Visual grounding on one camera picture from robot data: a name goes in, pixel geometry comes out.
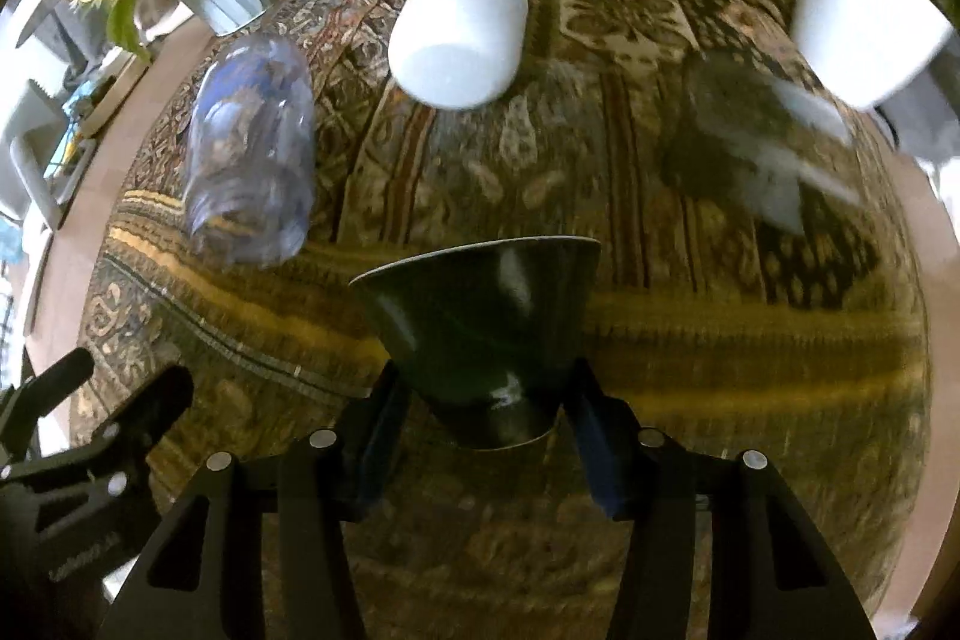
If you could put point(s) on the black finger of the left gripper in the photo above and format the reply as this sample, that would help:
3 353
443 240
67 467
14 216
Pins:
37 397
139 423

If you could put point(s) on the patterned paisley table cloth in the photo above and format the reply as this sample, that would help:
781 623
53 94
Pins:
755 284

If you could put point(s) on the white ceramic cup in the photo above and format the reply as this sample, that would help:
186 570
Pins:
457 54

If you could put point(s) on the white plant pot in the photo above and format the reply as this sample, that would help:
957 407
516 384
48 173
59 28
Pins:
865 50

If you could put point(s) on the clear blue floral jar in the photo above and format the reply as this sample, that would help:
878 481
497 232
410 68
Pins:
251 151

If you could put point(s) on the dark clear glass tumbler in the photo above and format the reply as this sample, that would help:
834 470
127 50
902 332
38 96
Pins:
756 144

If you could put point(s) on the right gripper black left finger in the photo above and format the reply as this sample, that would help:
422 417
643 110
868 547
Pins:
250 537

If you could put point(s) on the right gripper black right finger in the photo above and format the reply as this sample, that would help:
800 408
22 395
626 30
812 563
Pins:
727 528

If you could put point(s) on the dark green enamel cup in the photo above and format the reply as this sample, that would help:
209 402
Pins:
483 332

